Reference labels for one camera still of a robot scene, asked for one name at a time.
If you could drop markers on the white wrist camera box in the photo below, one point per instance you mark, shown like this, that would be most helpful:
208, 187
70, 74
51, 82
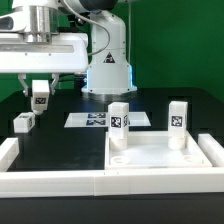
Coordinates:
13, 22

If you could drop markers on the white front fence bar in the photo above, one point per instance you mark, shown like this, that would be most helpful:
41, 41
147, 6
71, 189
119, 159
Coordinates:
115, 182

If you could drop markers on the white fence bar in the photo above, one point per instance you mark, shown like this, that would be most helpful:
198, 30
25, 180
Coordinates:
115, 182
212, 149
9, 150

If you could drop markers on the white left fence bar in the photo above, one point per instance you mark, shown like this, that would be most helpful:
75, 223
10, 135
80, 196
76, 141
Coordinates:
9, 150

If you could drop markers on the white square table top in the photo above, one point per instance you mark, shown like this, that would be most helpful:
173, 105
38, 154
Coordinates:
149, 150

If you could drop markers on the white marker sheet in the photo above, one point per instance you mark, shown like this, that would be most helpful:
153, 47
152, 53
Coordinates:
101, 119

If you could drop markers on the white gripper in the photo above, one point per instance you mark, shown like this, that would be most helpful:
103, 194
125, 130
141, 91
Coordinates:
67, 53

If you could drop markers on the white right fence bar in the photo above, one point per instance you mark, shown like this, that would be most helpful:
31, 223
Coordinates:
212, 149

